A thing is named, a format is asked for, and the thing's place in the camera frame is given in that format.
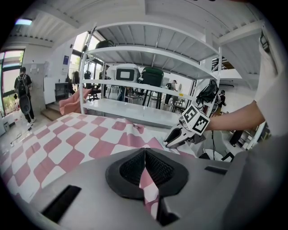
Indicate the black hanging backpack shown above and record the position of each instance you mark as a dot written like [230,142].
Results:
[207,92]

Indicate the person's white shirt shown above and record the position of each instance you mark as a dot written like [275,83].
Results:
[267,89]

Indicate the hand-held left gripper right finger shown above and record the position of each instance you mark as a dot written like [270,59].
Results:
[180,177]

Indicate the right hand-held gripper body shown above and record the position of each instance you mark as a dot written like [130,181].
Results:
[195,121]

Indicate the person's right forearm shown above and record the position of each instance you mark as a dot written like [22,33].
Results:
[236,119]

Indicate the wooden step platform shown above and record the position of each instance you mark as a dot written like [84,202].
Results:
[52,111]

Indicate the black cabinet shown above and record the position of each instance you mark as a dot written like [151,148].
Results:
[61,91]

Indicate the dark green suitcase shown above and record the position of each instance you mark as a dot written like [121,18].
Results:
[152,76]

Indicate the black framed window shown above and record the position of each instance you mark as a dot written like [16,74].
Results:
[11,85]

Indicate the black bag on shelf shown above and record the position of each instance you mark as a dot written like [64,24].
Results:
[104,44]

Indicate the white metal shelf rack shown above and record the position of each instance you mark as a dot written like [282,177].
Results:
[146,51]

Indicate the white rice cooker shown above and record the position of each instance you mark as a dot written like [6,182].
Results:
[126,73]

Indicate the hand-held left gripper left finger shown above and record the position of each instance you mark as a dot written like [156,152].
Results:
[112,177]

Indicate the blue wall poster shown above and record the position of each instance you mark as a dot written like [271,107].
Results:
[65,63]

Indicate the pink fabric bundle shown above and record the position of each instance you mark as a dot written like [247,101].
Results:
[72,103]

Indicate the ceiling tube light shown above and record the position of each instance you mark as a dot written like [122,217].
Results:
[23,22]

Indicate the pink white checkered cloth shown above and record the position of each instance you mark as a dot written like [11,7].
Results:
[67,143]

